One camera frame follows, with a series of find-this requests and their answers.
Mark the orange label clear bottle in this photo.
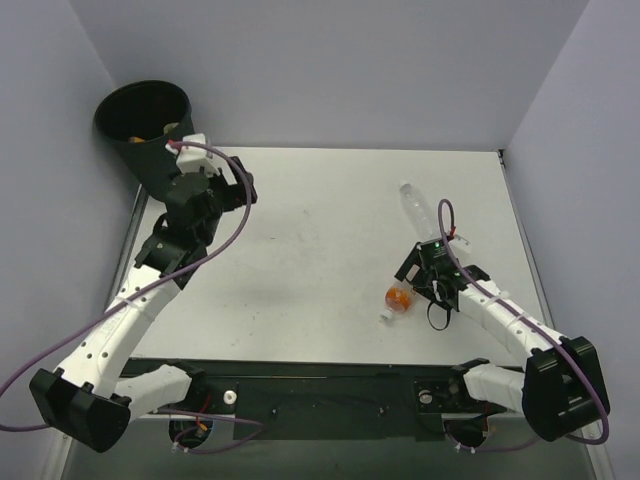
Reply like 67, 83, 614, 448
380, 282, 415, 323

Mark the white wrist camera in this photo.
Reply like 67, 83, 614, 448
449, 234, 472, 263
165, 133, 224, 177

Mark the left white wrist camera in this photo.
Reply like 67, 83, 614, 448
165, 133, 224, 177

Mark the clear water bottle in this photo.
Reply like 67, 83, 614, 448
399, 182, 439, 242

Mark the yellow bottle with blue cap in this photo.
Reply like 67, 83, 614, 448
163, 122, 179, 135

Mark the black strap loop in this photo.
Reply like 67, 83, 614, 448
427, 294, 454, 331

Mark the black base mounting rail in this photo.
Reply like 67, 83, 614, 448
119, 357, 506, 444

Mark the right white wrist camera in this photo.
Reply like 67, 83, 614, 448
449, 234, 472, 263

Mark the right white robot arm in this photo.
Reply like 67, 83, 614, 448
395, 239, 611, 441

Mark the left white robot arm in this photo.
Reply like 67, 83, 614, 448
29, 157, 257, 453

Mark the black plastic trash bin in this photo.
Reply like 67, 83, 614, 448
94, 80, 196, 202

